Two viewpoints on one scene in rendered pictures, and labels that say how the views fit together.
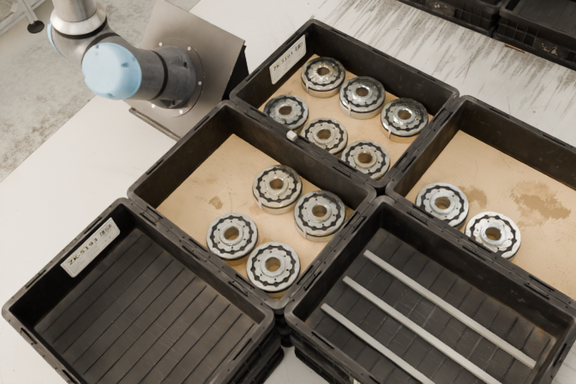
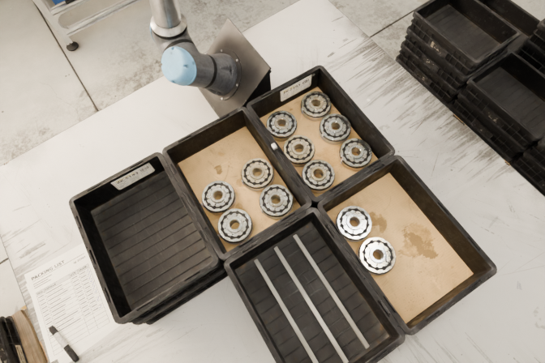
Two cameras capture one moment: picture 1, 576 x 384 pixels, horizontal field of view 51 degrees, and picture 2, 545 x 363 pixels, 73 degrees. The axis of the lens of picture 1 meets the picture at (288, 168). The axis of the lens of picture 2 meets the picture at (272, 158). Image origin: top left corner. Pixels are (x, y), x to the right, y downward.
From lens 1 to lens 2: 0.29 m
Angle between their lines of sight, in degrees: 12
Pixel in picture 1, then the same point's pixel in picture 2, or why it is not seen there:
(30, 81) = not seen: hidden behind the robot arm
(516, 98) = (444, 155)
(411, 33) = (392, 86)
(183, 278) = (182, 211)
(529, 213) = (409, 246)
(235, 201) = (229, 172)
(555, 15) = (508, 93)
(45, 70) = not seen: hidden behind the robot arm
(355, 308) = (274, 268)
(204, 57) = (244, 69)
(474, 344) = (336, 318)
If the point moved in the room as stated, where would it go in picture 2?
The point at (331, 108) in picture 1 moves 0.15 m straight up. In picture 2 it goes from (312, 129) to (315, 104)
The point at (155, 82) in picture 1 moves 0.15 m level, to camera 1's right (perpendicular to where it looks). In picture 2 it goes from (205, 79) to (249, 86)
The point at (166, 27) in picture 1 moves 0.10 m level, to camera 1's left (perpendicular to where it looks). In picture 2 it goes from (228, 40) to (201, 36)
